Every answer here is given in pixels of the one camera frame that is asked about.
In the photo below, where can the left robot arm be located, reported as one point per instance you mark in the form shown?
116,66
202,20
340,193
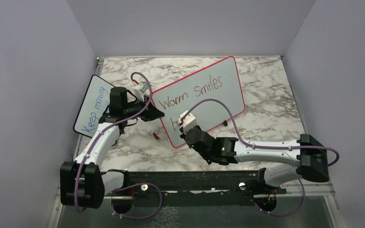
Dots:
82,184

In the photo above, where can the pink framed whiteboard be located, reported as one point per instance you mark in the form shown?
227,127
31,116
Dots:
220,81

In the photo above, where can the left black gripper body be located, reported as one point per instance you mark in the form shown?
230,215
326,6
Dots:
136,107

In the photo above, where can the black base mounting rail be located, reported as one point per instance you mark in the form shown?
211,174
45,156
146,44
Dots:
193,188

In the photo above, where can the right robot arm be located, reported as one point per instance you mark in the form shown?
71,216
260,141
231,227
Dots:
305,158

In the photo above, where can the black framed written whiteboard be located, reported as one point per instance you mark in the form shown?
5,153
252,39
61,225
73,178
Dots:
94,103

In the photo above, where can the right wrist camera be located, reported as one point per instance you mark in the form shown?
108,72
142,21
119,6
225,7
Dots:
186,122

